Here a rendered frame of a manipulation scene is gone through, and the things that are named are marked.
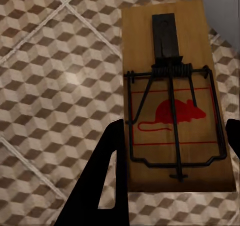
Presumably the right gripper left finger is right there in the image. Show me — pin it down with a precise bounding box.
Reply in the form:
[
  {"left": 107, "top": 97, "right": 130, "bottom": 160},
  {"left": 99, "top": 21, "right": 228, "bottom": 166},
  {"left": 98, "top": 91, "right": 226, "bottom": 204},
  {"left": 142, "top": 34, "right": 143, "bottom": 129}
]
[{"left": 54, "top": 119, "right": 130, "bottom": 226}]

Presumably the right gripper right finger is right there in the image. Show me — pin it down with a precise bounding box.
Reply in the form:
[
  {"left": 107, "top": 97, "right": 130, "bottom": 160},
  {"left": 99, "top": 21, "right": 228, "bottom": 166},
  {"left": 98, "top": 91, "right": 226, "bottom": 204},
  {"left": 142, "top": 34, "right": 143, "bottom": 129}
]
[{"left": 225, "top": 119, "right": 240, "bottom": 159}]

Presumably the mousetrap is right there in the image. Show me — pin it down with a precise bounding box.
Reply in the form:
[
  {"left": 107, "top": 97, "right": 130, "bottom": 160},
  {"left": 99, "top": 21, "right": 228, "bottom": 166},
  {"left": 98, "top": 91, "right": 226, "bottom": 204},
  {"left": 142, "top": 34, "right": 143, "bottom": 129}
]
[{"left": 121, "top": 0, "right": 237, "bottom": 192}]

